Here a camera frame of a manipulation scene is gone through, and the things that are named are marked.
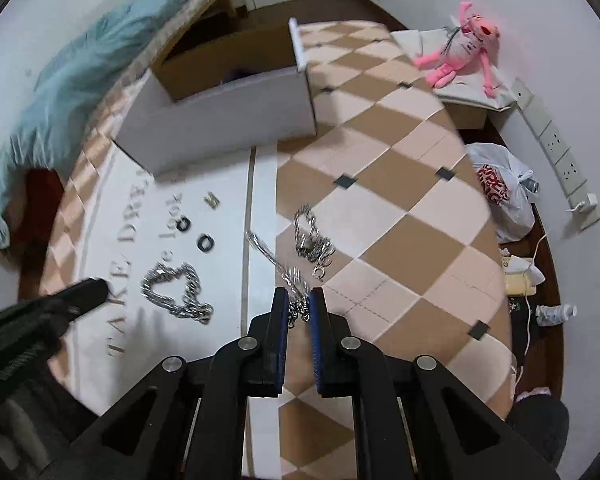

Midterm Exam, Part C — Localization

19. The thin silver chain necklace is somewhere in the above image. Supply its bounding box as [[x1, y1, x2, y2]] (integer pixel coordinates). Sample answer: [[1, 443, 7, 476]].
[[243, 230, 313, 329]]

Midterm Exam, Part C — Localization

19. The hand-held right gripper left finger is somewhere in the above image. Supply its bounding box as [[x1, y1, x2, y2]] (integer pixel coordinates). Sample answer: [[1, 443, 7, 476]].
[[75, 287, 289, 480]]

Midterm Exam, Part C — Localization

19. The white power strip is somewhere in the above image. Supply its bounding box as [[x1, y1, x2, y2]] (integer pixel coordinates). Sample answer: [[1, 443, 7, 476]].
[[509, 78, 600, 231]]

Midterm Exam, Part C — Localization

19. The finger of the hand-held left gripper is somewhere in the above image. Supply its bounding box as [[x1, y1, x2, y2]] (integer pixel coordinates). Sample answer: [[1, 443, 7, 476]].
[[39, 277, 110, 332]]

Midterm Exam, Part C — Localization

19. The white charger plug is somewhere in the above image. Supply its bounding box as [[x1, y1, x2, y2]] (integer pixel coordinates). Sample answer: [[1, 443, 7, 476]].
[[566, 192, 600, 216]]

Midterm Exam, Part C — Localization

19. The pale yellow pouch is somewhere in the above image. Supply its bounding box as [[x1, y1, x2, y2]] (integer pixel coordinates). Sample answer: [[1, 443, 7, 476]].
[[502, 255, 546, 299]]

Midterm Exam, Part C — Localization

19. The checkered brown tablecloth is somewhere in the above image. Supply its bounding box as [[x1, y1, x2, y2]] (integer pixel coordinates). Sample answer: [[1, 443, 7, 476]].
[[37, 20, 516, 480]]

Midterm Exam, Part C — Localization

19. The white lettered mat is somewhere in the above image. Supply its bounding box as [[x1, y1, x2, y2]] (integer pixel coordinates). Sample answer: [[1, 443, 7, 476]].
[[61, 145, 283, 480]]

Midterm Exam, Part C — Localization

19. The white plastic bag red print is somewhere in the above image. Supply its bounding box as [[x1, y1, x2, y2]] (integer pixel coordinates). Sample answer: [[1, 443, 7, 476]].
[[464, 142, 537, 244]]

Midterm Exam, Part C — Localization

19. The thick silver chain necklace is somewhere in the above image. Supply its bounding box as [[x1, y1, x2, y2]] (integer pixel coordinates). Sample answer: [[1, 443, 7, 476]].
[[141, 261, 215, 326]]

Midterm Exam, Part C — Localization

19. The white cardboard box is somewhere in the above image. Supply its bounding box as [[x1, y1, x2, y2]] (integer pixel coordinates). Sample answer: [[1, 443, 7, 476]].
[[115, 0, 319, 176]]

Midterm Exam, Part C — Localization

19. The white cable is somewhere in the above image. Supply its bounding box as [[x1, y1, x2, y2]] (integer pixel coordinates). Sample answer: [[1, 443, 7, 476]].
[[512, 230, 551, 386]]

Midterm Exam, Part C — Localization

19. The clear plastic bottle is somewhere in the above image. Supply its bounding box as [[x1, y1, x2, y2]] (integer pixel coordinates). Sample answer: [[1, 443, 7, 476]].
[[535, 303, 578, 327]]

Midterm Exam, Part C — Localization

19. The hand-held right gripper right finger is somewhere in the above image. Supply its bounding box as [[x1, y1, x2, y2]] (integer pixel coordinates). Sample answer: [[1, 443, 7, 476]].
[[309, 287, 561, 480]]

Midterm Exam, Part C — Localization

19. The silver chain bracelet with clasp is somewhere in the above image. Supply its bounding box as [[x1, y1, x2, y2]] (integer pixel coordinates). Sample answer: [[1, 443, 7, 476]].
[[293, 204, 337, 281]]

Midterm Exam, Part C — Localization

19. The light blue fluffy blanket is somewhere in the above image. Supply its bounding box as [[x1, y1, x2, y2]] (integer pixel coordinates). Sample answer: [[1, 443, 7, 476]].
[[0, 0, 231, 251]]

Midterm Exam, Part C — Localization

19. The pink plush toy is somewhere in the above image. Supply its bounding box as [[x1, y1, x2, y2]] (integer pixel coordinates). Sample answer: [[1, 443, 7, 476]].
[[413, 2, 502, 99]]

